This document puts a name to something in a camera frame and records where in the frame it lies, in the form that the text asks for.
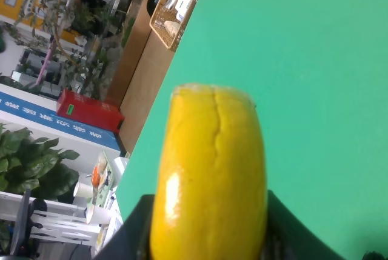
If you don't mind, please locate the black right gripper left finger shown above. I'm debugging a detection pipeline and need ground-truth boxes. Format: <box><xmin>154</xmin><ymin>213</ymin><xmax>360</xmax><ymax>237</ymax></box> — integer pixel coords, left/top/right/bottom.
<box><xmin>94</xmin><ymin>195</ymin><xmax>155</xmax><ymax>260</ymax></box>

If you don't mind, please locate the green table cloth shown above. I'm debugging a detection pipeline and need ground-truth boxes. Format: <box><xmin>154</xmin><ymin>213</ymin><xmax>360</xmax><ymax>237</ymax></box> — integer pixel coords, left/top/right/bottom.
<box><xmin>118</xmin><ymin>0</ymin><xmax>387</xmax><ymax>259</ymax></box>

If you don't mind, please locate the wicker basket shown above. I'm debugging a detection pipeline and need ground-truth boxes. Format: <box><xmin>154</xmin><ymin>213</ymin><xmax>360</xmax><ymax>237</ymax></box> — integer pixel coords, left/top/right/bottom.
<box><xmin>150</xmin><ymin>0</ymin><xmax>198</xmax><ymax>52</ymax></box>

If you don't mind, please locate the red box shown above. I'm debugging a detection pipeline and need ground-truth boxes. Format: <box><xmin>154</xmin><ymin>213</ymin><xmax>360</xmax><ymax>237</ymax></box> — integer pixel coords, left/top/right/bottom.
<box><xmin>56</xmin><ymin>89</ymin><xmax>125</xmax><ymax>133</ymax></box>

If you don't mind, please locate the blue white banner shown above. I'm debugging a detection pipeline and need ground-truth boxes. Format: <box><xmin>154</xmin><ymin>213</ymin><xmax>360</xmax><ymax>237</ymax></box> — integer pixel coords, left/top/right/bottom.
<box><xmin>1</xmin><ymin>92</ymin><xmax>121</xmax><ymax>152</ymax></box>

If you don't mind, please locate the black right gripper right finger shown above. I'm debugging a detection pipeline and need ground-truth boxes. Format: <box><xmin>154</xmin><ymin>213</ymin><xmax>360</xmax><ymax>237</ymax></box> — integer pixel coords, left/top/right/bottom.
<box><xmin>261</xmin><ymin>190</ymin><xmax>342</xmax><ymax>259</ymax></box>

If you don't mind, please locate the brown cardboard panel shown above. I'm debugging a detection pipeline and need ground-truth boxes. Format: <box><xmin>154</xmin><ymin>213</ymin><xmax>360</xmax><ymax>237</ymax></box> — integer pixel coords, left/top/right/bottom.
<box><xmin>105</xmin><ymin>0</ymin><xmax>174</xmax><ymax>153</ymax></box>

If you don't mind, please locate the yellow banana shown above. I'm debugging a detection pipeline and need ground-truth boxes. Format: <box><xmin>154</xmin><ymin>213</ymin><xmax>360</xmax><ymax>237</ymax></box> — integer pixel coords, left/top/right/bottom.
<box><xmin>150</xmin><ymin>84</ymin><xmax>267</xmax><ymax>259</ymax></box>

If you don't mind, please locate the tall leafy plant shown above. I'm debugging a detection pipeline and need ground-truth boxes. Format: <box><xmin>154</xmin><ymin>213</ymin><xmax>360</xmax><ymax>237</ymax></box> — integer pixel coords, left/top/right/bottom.
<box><xmin>1</xmin><ymin>0</ymin><xmax>133</xmax><ymax>100</ymax></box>

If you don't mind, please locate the green potted plant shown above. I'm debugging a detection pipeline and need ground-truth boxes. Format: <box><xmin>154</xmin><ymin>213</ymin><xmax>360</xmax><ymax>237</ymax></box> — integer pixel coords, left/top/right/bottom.
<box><xmin>1</xmin><ymin>123</ymin><xmax>79</xmax><ymax>204</ymax></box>

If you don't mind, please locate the white paper cup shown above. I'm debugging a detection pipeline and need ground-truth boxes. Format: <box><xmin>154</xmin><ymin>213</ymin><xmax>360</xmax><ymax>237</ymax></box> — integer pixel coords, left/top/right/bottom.
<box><xmin>86</xmin><ymin>205</ymin><xmax>113</xmax><ymax>225</ymax></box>
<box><xmin>73</xmin><ymin>181</ymin><xmax>93</xmax><ymax>199</ymax></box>

